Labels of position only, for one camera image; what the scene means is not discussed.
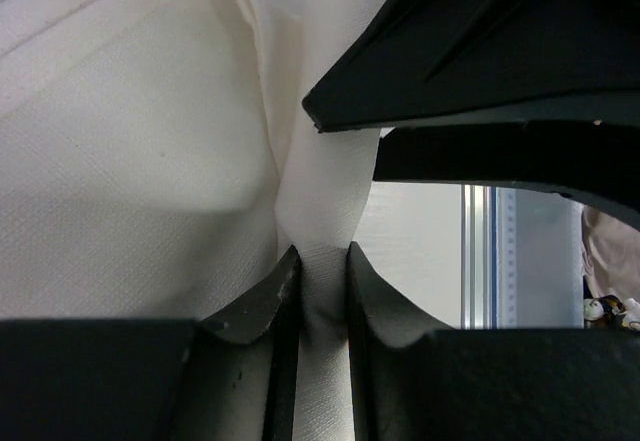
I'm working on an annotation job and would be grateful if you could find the white slotted cable duct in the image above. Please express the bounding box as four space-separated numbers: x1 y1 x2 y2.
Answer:
497 188 517 328

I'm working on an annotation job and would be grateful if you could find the white cloth napkin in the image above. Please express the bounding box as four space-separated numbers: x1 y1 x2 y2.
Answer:
1 0 385 440

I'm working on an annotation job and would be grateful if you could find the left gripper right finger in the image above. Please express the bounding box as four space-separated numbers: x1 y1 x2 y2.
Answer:
346 244 639 440

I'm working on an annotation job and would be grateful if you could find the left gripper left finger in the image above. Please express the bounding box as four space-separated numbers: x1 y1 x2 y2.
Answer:
1 249 301 440

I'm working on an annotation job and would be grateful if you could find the aluminium mounting rail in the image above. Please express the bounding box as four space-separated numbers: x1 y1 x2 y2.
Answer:
460 185 498 329

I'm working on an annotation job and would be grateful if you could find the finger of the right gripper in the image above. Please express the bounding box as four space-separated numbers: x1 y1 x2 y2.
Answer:
373 121 639 228
302 0 639 132

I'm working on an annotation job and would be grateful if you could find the person in background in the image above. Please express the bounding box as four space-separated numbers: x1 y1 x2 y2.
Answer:
581 207 639 331

